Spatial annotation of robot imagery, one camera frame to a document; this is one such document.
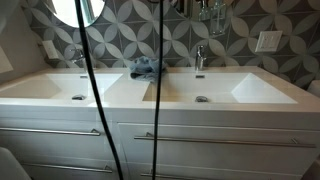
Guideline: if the clear glass pump bottle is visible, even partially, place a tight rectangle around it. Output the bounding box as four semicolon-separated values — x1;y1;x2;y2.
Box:
210;0;227;37

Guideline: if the chrome right tap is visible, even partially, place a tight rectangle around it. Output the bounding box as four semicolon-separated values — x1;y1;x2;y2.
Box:
195;45;206;71

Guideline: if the chrome tap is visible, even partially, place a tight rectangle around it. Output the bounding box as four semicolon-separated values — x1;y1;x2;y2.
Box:
195;45;206;71
71;49;94;73

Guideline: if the chrome left tap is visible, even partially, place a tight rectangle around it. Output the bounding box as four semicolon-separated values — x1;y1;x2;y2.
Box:
71;49;94;73

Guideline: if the white right sink basin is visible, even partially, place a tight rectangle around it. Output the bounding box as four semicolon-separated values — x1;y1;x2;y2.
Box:
142;72;299;105

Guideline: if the white sink basin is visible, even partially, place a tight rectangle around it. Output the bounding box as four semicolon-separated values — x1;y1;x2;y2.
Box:
0;72;124;102
142;72;299;105

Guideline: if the blue crumpled towel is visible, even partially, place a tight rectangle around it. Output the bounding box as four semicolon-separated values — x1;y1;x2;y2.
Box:
129;56;167;83

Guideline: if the chrome right sink drain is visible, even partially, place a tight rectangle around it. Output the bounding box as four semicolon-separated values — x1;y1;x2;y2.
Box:
195;96;209;102

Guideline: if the chrome sink drain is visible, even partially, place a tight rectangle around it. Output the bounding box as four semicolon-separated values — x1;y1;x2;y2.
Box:
72;94;86;100
195;96;209;102

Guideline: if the chrome left sink drain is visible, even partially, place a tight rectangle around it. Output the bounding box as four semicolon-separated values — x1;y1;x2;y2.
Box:
72;94;86;100

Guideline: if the white left sink basin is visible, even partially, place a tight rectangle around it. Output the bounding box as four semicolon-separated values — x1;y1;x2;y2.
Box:
0;72;124;102

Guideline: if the white vanity cabinet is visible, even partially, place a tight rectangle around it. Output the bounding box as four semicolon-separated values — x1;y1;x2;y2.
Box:
0;107;319;180

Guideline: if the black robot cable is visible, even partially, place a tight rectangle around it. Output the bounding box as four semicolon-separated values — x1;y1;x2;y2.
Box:
151;0;165;180
73;0;125;180

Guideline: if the upper left drawer handle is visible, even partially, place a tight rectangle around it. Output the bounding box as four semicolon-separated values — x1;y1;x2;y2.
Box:
0;128;101;136

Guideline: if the drawer handle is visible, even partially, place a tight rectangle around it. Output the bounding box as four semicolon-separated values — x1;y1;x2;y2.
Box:
140;171;207;180
134;133;317;148
0;128;101;136
22;162;113;173

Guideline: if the lower right drawer handle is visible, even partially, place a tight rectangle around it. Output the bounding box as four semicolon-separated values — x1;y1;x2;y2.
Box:
140;171;207;180

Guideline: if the lower left drawer handle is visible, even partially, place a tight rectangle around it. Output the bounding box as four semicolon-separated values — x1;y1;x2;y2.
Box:
22;162;113;173

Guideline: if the white wall dispenser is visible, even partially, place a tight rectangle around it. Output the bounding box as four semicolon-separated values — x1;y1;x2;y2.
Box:
38;40;59;60

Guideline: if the white wall outlet plate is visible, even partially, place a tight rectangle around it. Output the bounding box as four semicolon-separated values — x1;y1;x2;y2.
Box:
255;31;282;52

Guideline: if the round wall mirror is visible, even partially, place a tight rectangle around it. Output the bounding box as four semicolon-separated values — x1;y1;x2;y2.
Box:
41;0;105;28

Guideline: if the upper right drawer handle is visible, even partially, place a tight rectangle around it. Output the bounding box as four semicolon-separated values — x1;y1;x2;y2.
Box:
134;133;317;148

